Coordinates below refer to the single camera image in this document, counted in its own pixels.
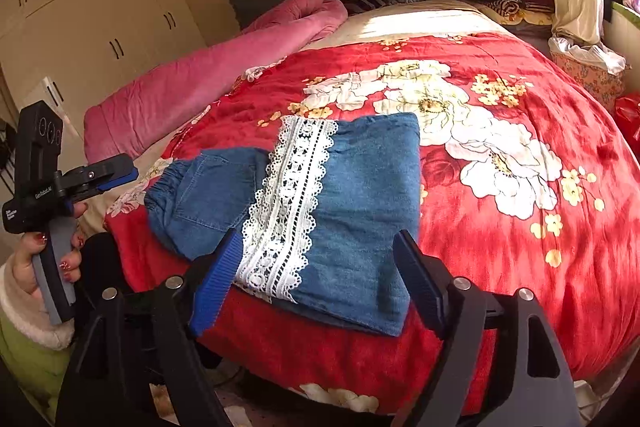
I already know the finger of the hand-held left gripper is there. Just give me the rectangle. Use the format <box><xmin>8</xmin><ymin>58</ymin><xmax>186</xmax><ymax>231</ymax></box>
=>
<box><xmin>60</xmin><ymin>154</ymin><xmax>139</xmax><ymax>190</ymax></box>
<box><xmin>65</xmin><ymin>181</ymin><xmax>118</xmax><ymax>208</ymax></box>

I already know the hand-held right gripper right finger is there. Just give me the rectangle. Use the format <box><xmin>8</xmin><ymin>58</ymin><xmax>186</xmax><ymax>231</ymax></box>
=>
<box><xmin>392</xmin><ymin>229</ymin><xmax>583</xmax><ymax>427</ymax></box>

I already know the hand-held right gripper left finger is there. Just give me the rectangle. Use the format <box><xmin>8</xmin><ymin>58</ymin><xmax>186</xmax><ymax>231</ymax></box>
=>
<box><xmin>55</xmin><ymin>227</ymin><xmax>243</xmax><ymax>427</ymax></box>

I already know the blue denim pants lace trim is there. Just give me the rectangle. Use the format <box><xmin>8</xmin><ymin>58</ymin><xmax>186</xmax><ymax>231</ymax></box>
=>
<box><xmin>145</xmin><ymin>112</ymin><xmax>423</xmax><ymax>338</ymax></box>

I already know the person's left forearm green sleeve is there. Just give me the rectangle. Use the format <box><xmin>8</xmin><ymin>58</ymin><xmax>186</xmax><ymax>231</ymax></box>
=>
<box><xmin>0</xmin><ymin>257</ymin><xmax>76</xmax><ymax>413</ymax></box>

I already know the person's left hand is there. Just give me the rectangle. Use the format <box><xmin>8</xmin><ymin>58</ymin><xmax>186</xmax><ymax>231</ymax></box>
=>
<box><xmin>10</xmin><ymin>202</ymin><xmax>89</xmax><ymax>298</ymax></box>

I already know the red floral blanket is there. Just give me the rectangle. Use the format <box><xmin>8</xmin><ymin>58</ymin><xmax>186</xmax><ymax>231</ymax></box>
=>
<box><xmin>102</xmin><ymin>24</ymin><xmax>640</xmax><ymax>415</ymax></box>

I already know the pink quilt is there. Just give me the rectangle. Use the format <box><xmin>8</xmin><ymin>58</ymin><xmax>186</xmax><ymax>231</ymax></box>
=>
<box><xmin>82</xmin><ymin>0</ymin><xmax>348</xmax><ymax>163</ymax></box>

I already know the cream wardrobe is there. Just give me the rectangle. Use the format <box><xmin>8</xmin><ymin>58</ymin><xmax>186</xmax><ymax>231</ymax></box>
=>
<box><xmin>0</xmin><ymin>0</ymin><xmax>208</xmax><ymax>148</ymax></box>

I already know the beige bed sheet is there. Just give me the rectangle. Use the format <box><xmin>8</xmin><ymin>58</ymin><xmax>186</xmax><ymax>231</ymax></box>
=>
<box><xmin>300</xmin><ymin>0</ymin><xmax>506</xmax><ymax>53</ymax></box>

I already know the floral storage box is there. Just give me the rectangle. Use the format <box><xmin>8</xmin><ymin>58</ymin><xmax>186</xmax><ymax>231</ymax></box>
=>
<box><xmin>550</xmin><ymin>50</ymin><xmax>628</xmax><ymax>109</ymax></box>

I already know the red bag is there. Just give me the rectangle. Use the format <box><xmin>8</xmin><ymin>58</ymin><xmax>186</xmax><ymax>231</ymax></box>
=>
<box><xmin>612</xmin><ymin>92</ymin><xmax>640</xmax><ymax>149</ymax></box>

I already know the dark striped pillow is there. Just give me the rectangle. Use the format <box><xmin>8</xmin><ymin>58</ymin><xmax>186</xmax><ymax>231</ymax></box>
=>
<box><xmin>332</xmin><ymin>0</ymin><xmax>396</xmax><ymax>15</ymax></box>

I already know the white plastic bag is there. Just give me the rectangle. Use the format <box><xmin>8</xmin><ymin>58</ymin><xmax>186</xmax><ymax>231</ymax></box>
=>
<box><xmin>547</xmin><ymin>32</ymin><xmax>627</xmax><ymax>74</ymax></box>

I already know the green windowsill cover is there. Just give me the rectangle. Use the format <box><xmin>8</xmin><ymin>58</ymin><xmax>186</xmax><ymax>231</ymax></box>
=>
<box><xmin>605</xmin><ymin>1</ymin><xmax>640</xmax><ymax>30</ymax></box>

